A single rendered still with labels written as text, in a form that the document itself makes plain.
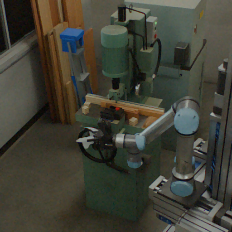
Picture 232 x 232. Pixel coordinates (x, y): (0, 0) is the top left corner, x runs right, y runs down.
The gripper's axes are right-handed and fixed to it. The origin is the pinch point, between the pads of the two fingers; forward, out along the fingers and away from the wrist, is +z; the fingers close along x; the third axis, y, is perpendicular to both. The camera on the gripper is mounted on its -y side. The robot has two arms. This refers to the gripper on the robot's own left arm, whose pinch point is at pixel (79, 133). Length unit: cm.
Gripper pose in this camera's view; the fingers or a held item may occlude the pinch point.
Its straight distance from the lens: 242.8
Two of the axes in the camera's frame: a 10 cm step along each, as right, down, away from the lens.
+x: 2.0, -4.2, 8.9
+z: -9.8, -0.9, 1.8
